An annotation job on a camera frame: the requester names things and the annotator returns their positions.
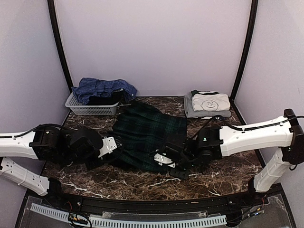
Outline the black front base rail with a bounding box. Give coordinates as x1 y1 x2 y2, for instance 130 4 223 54
26 184 283 216

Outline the white slotted cable duct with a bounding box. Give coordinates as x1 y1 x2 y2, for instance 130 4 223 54
30 203 227 228

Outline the black garment in basket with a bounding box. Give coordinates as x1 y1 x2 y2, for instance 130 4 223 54
87 91 124 105

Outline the left black frame post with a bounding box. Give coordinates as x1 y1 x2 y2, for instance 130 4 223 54
47 0 74 93

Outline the blue checkered shirt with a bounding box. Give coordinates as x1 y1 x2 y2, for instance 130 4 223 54
72 77 138 105

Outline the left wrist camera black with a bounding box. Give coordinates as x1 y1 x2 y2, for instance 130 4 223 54
69 128 104 159

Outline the white and green raglan shirt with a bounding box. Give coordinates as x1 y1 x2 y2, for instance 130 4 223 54
191 90 230 112

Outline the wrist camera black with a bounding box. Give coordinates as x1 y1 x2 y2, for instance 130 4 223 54
69 128 104 159
158 142 184 165

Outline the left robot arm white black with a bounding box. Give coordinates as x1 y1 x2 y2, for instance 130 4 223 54
0 124 104 207

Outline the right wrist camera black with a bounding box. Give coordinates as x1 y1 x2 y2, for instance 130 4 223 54
158 142 184 165

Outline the white perforated laundry basket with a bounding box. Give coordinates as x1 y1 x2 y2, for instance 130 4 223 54
65 93 119 115

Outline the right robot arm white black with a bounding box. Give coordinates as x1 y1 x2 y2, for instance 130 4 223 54
161 109 304 206

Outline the black frame post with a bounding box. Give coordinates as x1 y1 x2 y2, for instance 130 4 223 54
47 0 74 93
231 0 259 95

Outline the folded grey polo shirt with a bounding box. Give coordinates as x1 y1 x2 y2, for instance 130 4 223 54
184 93 231 119

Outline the right black frame post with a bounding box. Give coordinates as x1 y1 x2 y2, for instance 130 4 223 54
231 0 259 95

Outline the dark green plaid garment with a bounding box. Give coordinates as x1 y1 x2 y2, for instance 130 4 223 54
109 101 187 173

